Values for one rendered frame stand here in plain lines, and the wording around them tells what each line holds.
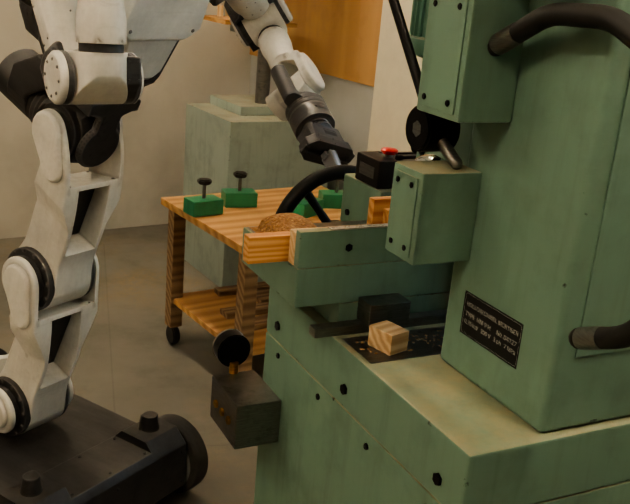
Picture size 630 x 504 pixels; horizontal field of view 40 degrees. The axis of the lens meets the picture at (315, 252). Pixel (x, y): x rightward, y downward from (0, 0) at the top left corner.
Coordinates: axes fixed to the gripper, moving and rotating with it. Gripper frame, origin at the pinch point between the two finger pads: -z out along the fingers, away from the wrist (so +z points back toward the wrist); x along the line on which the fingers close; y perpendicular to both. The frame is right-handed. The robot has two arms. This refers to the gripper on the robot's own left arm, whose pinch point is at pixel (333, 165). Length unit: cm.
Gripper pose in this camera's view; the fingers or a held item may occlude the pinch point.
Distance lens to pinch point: 175.2
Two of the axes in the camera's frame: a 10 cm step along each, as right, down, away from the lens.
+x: -7.7, -1.4, -6.3
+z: -3.4, -7.5, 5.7
